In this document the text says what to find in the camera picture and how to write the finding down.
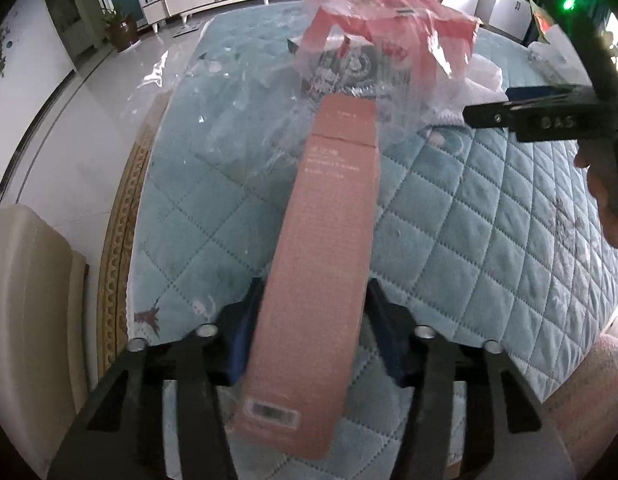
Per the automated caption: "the beige sofa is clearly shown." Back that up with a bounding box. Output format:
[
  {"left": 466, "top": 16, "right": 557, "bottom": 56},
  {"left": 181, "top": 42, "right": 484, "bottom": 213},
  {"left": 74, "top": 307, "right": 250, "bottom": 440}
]
[{"left": 0, "top": 205, "right": 88, "bottom": 478}]

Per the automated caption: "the white side cabinet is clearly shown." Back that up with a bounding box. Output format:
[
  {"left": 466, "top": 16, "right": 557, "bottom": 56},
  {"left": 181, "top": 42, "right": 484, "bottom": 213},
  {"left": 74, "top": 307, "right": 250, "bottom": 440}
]
[{"left": 474, "top": 0, "right": 532, "bottom": 42}]

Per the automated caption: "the light blue quilted table cover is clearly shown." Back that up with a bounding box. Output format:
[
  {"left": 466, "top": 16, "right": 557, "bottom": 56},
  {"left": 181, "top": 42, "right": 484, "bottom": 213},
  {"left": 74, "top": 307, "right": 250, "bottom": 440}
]
[{"left": 127, "top": 0, "right": 618, "bottom": 399}]

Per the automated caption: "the white plastic bag far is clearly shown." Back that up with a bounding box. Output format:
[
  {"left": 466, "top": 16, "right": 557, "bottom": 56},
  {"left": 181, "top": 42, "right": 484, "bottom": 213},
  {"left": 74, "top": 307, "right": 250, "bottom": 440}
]
[{"left": 528, "top": 25, "right": 592, "bottom": 86}]

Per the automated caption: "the person right hand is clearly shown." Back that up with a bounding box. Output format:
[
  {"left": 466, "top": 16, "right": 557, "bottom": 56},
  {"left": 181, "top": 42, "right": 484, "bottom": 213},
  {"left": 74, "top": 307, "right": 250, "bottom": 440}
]
[{"left": 574, "top": 139, "right": 618, "bottom": 248}]

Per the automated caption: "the patterned beige carpet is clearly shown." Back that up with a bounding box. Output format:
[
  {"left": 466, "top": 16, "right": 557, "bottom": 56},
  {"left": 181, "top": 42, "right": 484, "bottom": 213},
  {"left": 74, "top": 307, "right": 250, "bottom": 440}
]
[{"left": 96, "top": 91, "right": 172, "bottom": 377}]

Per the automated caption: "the white red plastic bag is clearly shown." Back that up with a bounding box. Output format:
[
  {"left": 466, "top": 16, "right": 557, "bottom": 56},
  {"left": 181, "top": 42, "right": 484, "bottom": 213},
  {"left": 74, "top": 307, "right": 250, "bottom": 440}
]
[{"left": 425, "top": 54, "right": 506, "bottom": 127}]

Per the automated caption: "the long pink cardboard box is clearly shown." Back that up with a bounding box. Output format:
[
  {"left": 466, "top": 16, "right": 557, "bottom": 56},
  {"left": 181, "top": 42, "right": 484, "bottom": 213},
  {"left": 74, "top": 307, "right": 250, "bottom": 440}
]
[{"left": 236, "top": 94, "right": 379, "bottom": 460}]

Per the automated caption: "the pink clear plastic bag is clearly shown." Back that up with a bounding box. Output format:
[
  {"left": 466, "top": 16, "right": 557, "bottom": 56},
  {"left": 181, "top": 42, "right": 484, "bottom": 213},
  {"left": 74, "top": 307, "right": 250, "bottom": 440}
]
[{"left": 204, "top": 0, "right": 479, "bottom": 176}]

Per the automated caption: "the dark pot floor plant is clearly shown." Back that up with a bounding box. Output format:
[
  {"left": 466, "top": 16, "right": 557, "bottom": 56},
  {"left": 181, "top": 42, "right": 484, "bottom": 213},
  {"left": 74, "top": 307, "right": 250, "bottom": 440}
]
[{"left": 102, "top": 8, "right": 140, "bottom": 52}]

